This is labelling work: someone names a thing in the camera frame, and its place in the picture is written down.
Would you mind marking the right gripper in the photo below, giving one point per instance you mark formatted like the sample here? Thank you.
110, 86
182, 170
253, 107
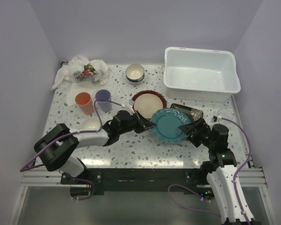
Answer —
201, 126

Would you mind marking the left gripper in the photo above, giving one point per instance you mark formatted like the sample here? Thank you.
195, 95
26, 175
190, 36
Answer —
143, 123

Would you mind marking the black floral square plate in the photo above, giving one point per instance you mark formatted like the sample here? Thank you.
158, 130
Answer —
193, 114

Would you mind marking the red rimmed cream plate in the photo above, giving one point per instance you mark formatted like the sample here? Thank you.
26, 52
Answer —
148, 102

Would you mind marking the teal scalloped plate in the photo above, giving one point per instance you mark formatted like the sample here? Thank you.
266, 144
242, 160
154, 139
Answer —
167, 122

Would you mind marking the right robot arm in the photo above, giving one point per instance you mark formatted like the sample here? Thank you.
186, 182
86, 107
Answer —
220, 172

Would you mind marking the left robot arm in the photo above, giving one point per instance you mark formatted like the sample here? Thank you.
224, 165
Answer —
56, 147

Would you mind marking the white plastic bin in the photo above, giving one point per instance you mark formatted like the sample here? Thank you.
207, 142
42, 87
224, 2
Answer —
200, 74

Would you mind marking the clear glass cup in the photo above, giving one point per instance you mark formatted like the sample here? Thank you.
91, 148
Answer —
225, 114

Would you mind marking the cream bowl blue pattern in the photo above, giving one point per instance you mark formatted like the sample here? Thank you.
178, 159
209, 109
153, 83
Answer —
135, 73

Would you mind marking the purple plastic cup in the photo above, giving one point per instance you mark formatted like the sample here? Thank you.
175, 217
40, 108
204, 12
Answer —
103, 97

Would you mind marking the small white bowl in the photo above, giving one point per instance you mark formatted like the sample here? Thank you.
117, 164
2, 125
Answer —
90, 124

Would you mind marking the orange plastic cup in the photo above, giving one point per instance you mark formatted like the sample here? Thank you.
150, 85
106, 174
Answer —
84, 101

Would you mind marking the white floral cloth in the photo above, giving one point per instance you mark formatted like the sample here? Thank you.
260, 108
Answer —
83, 74

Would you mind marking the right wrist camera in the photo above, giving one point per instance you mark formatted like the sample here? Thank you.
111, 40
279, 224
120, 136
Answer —
217, 119

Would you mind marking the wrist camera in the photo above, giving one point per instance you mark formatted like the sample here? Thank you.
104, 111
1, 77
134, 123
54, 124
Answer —
217, 119
129, 106

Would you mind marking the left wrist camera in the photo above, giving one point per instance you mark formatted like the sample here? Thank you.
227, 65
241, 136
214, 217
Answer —
129, 106

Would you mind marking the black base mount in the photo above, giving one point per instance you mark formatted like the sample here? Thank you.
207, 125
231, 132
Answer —
136, 180

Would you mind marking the aluminium frame rail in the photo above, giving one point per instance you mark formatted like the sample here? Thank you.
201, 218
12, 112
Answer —
41, 199

